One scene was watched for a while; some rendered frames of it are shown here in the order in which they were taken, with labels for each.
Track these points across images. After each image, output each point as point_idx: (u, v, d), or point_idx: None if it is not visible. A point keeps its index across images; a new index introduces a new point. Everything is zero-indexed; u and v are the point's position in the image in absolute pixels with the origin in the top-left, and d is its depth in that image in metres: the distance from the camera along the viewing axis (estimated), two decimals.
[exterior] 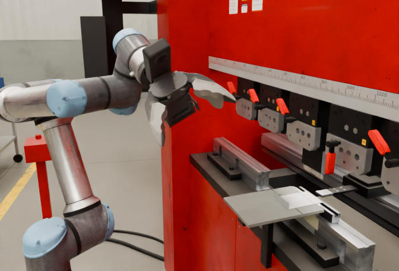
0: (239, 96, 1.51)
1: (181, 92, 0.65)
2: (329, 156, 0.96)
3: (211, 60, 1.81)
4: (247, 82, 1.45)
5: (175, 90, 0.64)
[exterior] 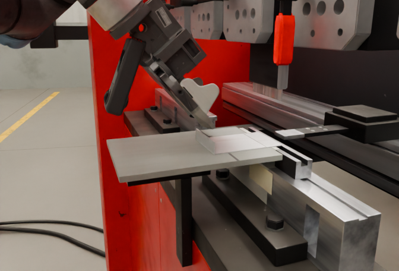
0: (171, 5, 0.99)
1: None
2: (281, 19, 0.44)
3: None
4: None
5: (162, 87, 0.56)
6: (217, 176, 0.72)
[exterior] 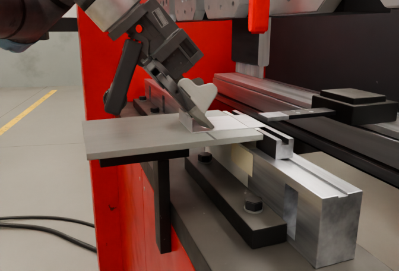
0: None
1: None
2: None
3: None
4: None
5: (161, 87, 0.56)
6: (199, 161, 0.69)
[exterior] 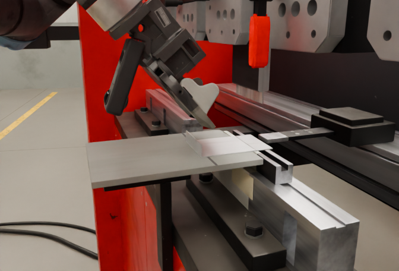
0: None
1: None
2: (255, 21, 0.42)
3: None
4: None
5: (162, 87, 0.56)
6: (200, 180, 0.70)
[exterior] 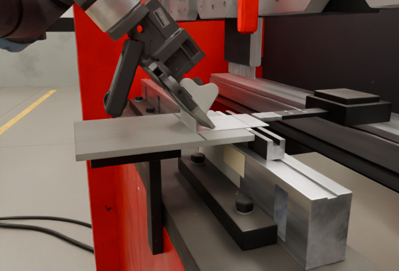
0: None
1: None
2: None
3: None
4: None
5: (161, 88, 0.56)
6: (192, 161, 0.69)
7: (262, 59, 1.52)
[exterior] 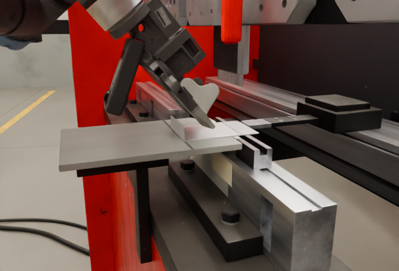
0: None
1: None
2: None
3: None
4: None
5: (162, 87, 0.56)
6: (181, 169, 0.68)
7: (257, 62, 1.51)
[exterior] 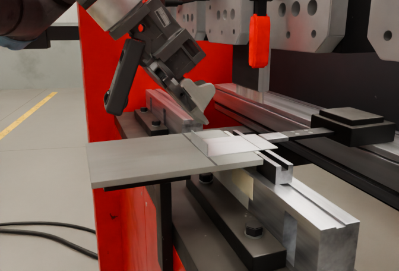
0: None
1: None
2: (255, 21, 0.42)
3: None
4: None
5: (162, 87, 0.56)
6: (200, 180, 0.70)
7: None
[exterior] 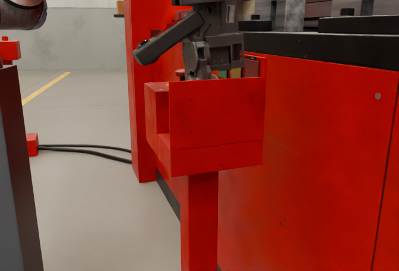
0: None
1: (198, 72, 0.56)
2: None
3: None
4: None
5: (190, 70, 0.57)
6: None
7: None
